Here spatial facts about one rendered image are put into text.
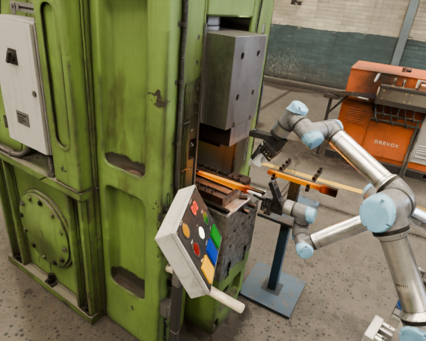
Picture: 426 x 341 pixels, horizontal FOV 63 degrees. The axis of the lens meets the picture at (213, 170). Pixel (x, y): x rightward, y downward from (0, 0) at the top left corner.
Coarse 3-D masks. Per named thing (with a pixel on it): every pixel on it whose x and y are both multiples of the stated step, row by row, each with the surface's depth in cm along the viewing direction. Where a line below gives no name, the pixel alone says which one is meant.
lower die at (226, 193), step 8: (200, 168) 203; (200, 176) 193; (200, 184) 188; (208, 184) 187; (216, 184) 188; (200, 192) 184; (208, 192) 181; (216, 192) 182; (224, 192) 181; (232, 192) 184; (240, 192) 194; (216, 200) 179; (224, 200) 180; (232, 200) 188
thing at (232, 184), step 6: (204, 174) 193; (210, 174) 193; (216, 180) 189; (222, 180) 187; (228, 180) 188; (234, 186) 184; (240, 186) 182; (246, 186) 181; (246, 192) 181; (258, 192) 176
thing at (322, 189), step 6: (270, 174) 209; (276, 174) 207; (282, 174) 206; (288, 180) 204; (294, 180) 202; (300, 180) 201; (312, 186) 197; (318, 186) 196; (324, 186) 194; (324, 192) 196; (330, 192) 194; (336, 192) 192
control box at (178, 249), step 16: (192, 192) 137; (176, 208) 129; (192, 208) 131; (176, 224) 117; (192, 224) 127; (208, 224) 141; (160, 240) 115; (176, 240) 114; (192, 240) 123; (176, 256) 117; (192, 256) 118; (208, 256) 131; (176, 272) 120; (192, 272) 119; (192, 288) 122; (208, 288) 122
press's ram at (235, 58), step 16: (208, 32) 144; (224, 32) 149; (240, 32) 156; (208, 48) 147; (224, 48) 142; (240, 48) 144; (256, 48) 156; (208, 64) 149; (224, 64) 145; (240, 64) 148; (256, 64) 161; (208, 80) 152; (224, 80) 147; (240, 80) 152; (256, 80) 166; (208, 96) 155; (224, 96) 150; (240, 96) 157; (256, 96) 172; (208, 112) 158; (224, 112) 153; (240, 112) 162; (224, 128) 156
